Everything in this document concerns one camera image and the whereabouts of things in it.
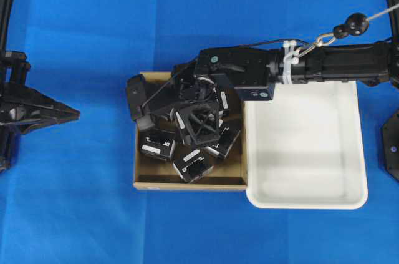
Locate brown cardboard box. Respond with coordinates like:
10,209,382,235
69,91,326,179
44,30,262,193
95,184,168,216
133,71,249,192

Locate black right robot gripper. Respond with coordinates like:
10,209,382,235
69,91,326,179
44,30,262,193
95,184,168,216
1,50,80,172

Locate white cable ties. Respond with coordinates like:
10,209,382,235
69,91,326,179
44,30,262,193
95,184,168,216
282,39,300,85

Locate blue table mat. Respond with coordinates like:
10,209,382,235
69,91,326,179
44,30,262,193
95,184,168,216
1,0,398,263

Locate black ball tether hook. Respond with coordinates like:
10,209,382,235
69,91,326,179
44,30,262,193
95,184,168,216
299,12,370,59

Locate black small box front left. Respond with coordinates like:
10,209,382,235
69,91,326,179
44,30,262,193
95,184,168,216
138,128,176,161

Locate white plastic tray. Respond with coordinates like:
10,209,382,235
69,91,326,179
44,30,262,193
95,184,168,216
244,82,368,210

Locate black small box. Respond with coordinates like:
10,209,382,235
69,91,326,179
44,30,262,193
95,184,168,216
172,149,214,183
204,119,242,160
214,89,230,117
138,128,176,161
174,110,193,145

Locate black base plate right edge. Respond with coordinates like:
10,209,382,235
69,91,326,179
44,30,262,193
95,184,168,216
381,111,399,181

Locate black small box top right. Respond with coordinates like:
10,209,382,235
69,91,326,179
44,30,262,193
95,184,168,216
214,89,230,117

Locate black small box front centre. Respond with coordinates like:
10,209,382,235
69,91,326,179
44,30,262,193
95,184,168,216
172,149,214,183

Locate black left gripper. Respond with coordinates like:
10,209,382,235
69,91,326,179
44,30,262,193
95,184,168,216
134,46,276,147

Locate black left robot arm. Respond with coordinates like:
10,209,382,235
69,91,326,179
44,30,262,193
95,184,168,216
126,41,398,135

